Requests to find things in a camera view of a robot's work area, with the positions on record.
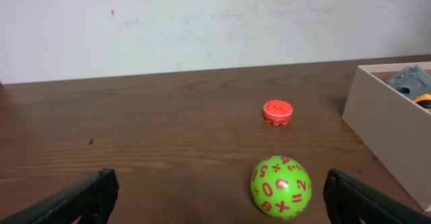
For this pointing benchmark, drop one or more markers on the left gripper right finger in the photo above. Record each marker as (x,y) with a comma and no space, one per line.
(350,201)

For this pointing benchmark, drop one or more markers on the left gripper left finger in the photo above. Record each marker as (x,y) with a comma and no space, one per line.
(89,201)

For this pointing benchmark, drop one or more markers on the green number ball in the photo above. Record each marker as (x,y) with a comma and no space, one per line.
(281,187)

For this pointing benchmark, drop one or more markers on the grey yellow toy truck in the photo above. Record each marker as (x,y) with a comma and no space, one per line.
(413,83)

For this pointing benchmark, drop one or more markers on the white cardboard box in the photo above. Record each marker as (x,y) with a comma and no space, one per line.
(393,127)

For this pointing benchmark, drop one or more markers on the orange round gear toy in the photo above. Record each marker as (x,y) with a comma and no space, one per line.
(277,112)

